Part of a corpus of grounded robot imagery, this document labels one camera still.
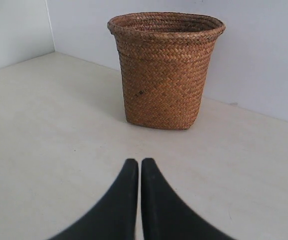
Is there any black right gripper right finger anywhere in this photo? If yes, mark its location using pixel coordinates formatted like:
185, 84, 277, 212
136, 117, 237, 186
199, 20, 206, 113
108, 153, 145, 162
141, 158, 231, 240

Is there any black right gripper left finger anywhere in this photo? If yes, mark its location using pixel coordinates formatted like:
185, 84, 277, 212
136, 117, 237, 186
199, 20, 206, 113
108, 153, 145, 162
52, 158, 138, 240

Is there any brown woven wicker basket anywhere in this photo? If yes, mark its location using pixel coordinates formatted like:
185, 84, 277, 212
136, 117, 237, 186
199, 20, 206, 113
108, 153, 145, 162
107, 12, 226, 130

